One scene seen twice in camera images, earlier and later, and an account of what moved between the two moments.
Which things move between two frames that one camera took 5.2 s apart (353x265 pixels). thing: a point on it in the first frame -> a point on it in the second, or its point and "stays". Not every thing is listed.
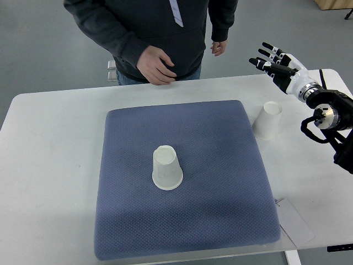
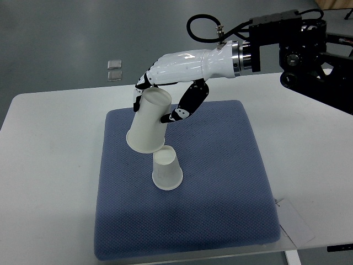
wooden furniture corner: (334, 4) stays
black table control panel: (340, 248) stays
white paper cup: (265, 126) -> (146, 133)
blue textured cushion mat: (225, 200) stays
